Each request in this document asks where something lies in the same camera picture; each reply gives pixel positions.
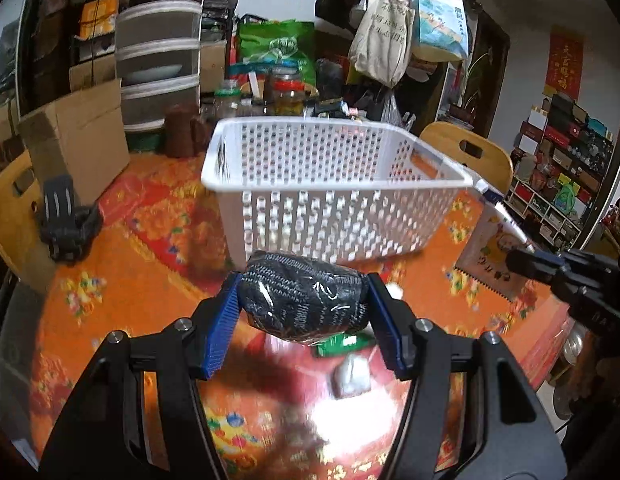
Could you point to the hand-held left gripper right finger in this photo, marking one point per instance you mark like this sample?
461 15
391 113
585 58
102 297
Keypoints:
386 332

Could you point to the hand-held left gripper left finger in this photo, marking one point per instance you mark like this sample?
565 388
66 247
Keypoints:
221 332

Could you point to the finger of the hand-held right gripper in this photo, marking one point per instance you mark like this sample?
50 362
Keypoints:
535 263

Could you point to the black plastic-wrapped cloth bundle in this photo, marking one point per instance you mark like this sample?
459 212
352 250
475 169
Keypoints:
302 300

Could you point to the white perforated plastic basket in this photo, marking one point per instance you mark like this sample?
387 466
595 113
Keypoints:
335 180

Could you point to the brown patterned booklet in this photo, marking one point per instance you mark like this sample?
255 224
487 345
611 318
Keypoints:
495 255

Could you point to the green packet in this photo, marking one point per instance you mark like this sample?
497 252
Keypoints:
340 345

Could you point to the grey wrapped packet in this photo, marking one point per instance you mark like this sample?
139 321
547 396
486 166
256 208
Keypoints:
351 377

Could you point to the shelf of small boxes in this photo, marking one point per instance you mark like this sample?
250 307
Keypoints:
560 170

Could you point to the orange floral tablecloth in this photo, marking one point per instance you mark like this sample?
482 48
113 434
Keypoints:
140 260

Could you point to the wooden chair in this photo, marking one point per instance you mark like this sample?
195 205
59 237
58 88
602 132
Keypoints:
12 210
470 152

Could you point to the potted plant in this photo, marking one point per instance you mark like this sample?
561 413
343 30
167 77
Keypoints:
471 85

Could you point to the brown jug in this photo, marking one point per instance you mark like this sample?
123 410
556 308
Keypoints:
182 131

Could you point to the clear plastic bag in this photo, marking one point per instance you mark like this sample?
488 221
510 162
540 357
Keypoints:
390 109

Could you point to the glass jar green lid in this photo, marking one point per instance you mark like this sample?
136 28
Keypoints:
227 100

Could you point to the brown cardboard box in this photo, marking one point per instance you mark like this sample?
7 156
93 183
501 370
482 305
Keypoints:
75 142

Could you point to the glass jar with pickles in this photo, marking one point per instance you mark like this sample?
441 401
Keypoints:
290 94

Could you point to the blue printed bag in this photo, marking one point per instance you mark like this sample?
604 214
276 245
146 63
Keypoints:
440 25

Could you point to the beige canvas tote bag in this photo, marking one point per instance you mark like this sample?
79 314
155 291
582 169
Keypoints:
382 40

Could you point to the white plastic drawer tower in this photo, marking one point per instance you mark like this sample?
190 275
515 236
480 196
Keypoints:
157 60

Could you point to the green shopping bag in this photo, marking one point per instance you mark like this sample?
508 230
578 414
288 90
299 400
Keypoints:
277 47

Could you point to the yellow box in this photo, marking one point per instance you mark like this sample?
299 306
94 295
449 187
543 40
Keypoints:
97 15

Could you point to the red wall hanging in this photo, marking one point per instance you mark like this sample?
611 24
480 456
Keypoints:
565 62

